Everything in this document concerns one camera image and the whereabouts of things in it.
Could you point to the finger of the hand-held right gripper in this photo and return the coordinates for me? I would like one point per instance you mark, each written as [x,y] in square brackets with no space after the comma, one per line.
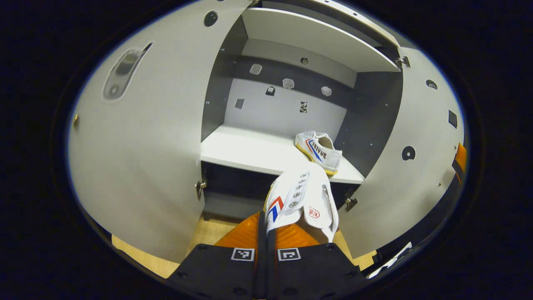
[460,156]

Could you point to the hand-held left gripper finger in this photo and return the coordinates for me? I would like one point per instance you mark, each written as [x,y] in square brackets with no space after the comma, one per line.
[270,271]
[260,266]

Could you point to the white headphones-sticker cabinet door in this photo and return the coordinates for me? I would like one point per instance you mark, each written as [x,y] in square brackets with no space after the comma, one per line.
[416,125]

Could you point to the white canvas shoe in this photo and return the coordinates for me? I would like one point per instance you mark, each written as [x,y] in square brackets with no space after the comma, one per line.
[308,196]
[320,152]

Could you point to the white phone-sticker cabinet door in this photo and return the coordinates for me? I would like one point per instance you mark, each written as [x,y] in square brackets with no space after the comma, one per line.
[158,146]

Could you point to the black backdrop cloth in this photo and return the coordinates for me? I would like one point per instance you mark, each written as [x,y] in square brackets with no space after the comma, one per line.
[429,225]

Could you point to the white printed sheet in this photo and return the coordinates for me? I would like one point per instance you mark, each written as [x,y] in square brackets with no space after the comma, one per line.
[391,260]

